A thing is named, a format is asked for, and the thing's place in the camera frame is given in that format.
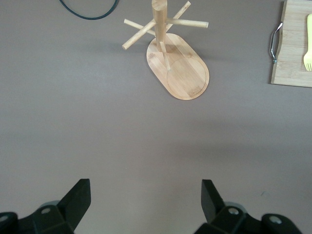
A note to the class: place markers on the yellow plastic fork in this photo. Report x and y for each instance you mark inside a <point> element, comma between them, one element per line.
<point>309,36</point>

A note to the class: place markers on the wooden mug tree stand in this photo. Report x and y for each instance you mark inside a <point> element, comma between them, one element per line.
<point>187,78</point>

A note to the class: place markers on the bamboo cutting board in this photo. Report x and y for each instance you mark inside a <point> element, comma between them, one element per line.
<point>290,61</point>

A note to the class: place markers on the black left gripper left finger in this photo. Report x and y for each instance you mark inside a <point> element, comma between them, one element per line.
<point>73,204</point>

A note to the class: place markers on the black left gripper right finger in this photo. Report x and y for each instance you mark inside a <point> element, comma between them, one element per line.
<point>212,204</point>

